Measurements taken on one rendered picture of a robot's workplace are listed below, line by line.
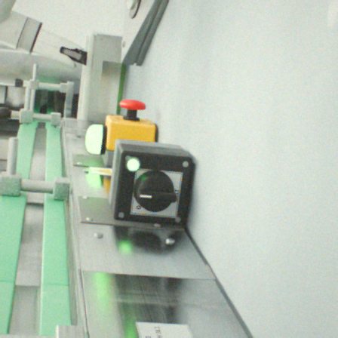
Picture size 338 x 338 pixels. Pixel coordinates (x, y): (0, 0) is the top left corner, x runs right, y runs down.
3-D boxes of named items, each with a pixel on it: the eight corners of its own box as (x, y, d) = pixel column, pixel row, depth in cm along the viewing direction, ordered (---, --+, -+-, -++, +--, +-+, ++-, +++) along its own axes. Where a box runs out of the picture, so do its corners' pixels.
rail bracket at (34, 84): (87, 125, 220) (12, 118, 216) (93, 69, 216) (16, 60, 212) (88, 128, 215) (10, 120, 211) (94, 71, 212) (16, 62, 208)
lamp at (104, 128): (102, 152, 114) (83, 149, 113) (106, 123, 113) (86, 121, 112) (105, 157, 109) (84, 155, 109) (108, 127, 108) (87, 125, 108)
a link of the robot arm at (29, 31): (17, 48, 162) (29, 53, 162) (15, 50, 153) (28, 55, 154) (29, 16, 160) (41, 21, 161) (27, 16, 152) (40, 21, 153)
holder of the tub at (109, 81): (112, 150, 176) (79, 146, 174) (125, 35, 170) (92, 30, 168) (118, 164, 159) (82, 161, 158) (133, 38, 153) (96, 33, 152)
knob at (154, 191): (170, 210, 81) (175, 219, 78) (130, 207, 81) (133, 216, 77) (176, 171, 80) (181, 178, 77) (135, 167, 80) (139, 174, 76)
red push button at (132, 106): (116, 119, 112) (118, 97, 112) (142, 121, 113) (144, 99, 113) (118, 123, 109) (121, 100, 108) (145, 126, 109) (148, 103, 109)
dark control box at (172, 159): (176, 208, 90) (108, 202, 88) (184, 145, 88) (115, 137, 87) (188, 227, 82) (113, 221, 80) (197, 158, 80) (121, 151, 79)
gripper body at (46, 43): (25, 52, 162) (72, 70, 164) (23, 53, 152) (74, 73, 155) (37, 19, 161) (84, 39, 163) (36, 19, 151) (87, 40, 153)
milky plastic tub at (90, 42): (112, 128, 175) (76, 124, 173) (123, 34, 170) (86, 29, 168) (118, 141, 158) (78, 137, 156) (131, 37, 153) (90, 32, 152)
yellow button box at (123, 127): (147, 162, 116) (101, 158, 115) (153, 115, 115) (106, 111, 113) (153, 171, 110) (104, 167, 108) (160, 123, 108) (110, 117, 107)
